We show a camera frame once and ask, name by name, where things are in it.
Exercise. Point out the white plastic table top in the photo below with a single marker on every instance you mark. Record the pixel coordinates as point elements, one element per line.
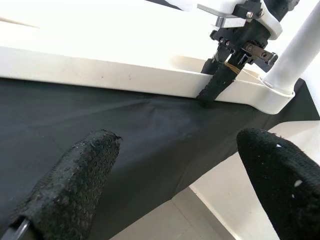
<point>100,65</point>

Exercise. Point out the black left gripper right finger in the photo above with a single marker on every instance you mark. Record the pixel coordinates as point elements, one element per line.
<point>285,185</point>

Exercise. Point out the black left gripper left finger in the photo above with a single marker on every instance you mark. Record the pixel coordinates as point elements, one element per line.
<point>65,187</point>

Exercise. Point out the black tablecloth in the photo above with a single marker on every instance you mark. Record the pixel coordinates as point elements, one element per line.
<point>125,130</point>

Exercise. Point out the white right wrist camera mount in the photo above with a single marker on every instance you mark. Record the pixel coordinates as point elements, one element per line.
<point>271,23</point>

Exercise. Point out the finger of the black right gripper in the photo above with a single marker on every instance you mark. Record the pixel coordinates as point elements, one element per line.
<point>208,67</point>
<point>217,82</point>

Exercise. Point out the white plastic table leg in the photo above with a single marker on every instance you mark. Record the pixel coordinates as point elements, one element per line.
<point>295,45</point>

